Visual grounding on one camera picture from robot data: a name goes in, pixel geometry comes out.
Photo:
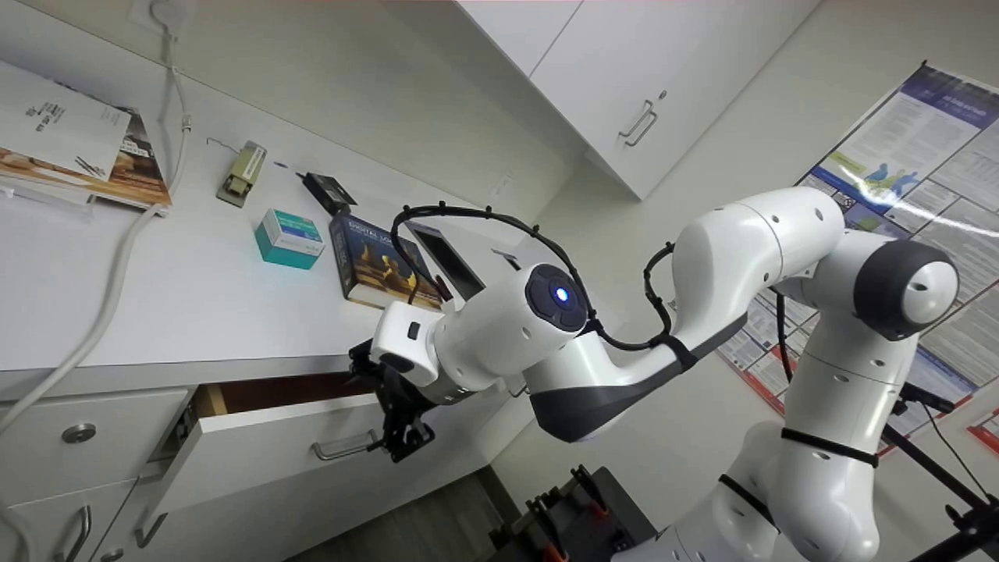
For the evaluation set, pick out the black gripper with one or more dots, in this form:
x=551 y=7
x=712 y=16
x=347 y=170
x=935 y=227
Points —
x=400 y=403

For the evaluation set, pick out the silver drawer handle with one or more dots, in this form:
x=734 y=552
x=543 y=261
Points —
x=344 y=449

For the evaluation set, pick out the white drawer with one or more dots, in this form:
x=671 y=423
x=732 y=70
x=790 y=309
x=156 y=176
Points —
x=252 y=436
x=76 y=445

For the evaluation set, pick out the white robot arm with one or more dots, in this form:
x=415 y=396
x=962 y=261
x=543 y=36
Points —
x=805 y=480

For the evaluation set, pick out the dark blue book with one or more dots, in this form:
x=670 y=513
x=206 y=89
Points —
x=378 y=271

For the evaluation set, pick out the black tools on floor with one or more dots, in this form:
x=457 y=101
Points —
x=586 y=520

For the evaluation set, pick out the teal white small box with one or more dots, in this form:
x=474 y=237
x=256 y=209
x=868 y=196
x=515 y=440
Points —
x=290 y=238

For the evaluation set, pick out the black small device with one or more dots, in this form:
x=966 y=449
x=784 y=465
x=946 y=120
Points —
x=330 y=193

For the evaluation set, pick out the round silver lock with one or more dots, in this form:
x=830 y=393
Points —
x=79 y=433

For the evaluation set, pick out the stacked books and papers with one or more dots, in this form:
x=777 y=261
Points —
x=73 y=148

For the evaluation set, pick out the black tripod stand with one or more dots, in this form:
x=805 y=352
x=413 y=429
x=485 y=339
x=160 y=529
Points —
x=978 y=526

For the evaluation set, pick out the silver lower left handle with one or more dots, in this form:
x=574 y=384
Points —
x=76 y=536

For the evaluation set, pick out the silver upper cabinet handle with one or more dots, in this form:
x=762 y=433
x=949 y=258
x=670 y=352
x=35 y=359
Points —
x=639 y=130

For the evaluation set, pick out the white upper wall cabinet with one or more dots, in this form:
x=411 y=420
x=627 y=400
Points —
x=598 y=61

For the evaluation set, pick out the wall poster with text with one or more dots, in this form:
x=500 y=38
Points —
x=926 y=164

